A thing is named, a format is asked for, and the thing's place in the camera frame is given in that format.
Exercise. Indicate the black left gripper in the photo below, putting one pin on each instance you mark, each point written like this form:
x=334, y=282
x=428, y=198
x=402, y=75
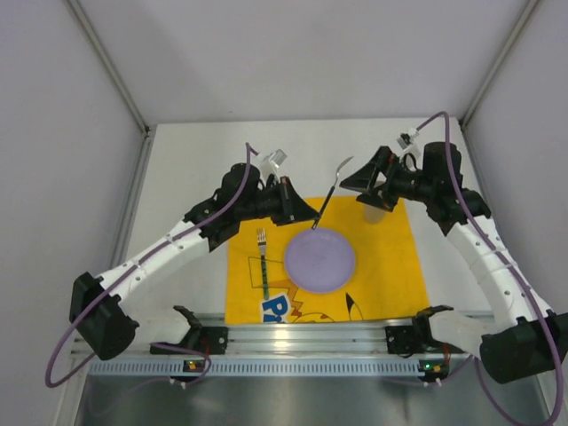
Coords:
x=287, y=200

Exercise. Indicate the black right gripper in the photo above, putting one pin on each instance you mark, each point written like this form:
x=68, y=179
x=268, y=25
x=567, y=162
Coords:
x=390, y=178

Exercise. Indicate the beige paper cup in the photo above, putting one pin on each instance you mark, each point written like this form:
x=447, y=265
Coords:
x=372, y=214

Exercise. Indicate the spoon with green handle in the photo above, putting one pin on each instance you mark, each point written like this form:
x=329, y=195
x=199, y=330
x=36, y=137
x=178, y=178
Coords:
x=330, y=192

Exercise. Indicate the fork with green handle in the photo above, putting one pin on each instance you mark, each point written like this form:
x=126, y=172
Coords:
x=261, y=243

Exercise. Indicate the purple plastic plate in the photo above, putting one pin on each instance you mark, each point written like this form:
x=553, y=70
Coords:
x=319, y=261

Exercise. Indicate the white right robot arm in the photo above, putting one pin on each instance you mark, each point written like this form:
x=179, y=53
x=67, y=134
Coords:
x=527, y=337

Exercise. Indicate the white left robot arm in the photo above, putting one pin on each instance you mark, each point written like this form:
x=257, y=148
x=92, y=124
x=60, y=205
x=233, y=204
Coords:
x=101, y=306

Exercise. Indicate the aluminium frame rail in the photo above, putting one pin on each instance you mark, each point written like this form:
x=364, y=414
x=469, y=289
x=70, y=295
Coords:
x=293, y=340

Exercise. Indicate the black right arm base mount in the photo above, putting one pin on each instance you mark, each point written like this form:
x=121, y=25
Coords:
x=403, y=341

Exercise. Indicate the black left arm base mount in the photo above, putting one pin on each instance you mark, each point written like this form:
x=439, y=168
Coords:
x=209, y=340

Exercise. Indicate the perforated grey cable duct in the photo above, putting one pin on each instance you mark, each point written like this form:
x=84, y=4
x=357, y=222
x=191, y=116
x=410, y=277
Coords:
x=268, y=367

